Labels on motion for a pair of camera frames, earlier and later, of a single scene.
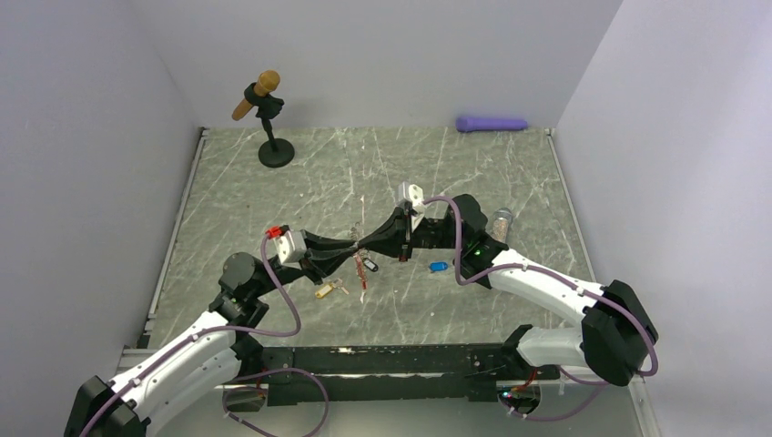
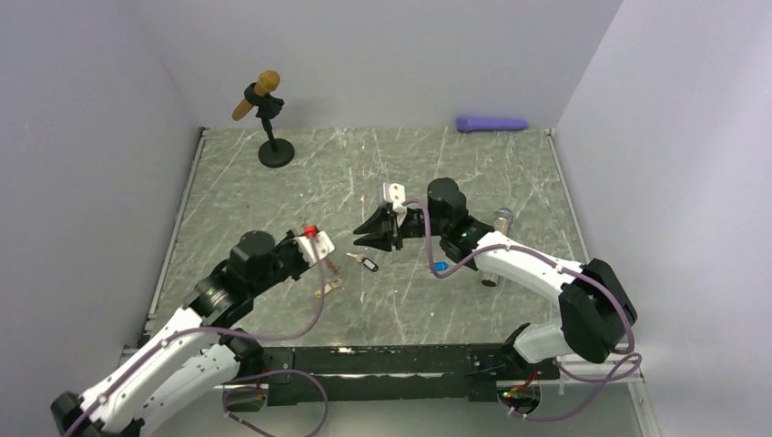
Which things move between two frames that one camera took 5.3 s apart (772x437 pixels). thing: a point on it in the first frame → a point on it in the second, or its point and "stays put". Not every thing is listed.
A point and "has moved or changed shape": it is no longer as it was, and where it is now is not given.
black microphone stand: x=275 y=152 stays put
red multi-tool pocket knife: x=360 y=258 has moved or changed shape
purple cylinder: x=468 y=124 stays put
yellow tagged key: x=329 y=288 stays put
